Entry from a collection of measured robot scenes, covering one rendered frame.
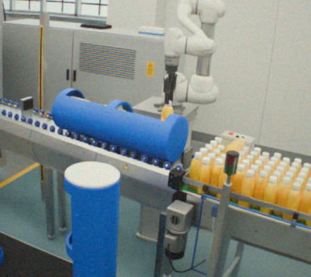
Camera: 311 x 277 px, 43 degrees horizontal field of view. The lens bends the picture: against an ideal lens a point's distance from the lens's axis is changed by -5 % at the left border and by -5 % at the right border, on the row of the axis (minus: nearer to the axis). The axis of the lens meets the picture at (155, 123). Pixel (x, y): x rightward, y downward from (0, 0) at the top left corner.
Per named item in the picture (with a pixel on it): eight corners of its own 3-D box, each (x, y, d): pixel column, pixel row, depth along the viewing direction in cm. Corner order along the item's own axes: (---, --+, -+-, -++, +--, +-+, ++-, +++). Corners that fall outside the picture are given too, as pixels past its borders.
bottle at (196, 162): (185, 186, 229) (189, 156, 223) (191, 182, 235) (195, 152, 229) (196, 190, 226) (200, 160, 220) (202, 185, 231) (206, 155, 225)
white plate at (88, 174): (110, 159, 223) (110, 161, 223) (60, 164, 212) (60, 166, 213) (127, 182, 199) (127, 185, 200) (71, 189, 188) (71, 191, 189)
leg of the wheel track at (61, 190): (62, 227, 333) (60, 159, 312) (67, 229, 330) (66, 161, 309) (57, 230, 328) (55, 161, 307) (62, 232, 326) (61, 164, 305)
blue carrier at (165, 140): (79, 120, 299) (78, 82, 288) (187, 152, 260) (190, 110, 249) (52, 134, 277) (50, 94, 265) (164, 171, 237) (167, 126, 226)
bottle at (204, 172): (195, 194, 221) (200, 163, 215) (194, 188, 228) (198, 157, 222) (208, 195, 221) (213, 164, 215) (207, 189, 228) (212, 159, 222)
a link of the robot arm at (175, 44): (162, 55, 232) (185, 57, 230) (164, 28, 227) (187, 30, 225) (164, 52, 242) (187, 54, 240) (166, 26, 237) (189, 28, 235)
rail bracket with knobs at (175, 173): (174, 182, 233) (175, 166, 230) (185, 186, 230) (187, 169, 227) (165, 189, 225) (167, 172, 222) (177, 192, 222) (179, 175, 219)
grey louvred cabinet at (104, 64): (27, 124, 550) (28, 19, 502) (174, 162, 475) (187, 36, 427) (1, 136, 503) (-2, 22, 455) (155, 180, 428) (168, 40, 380)
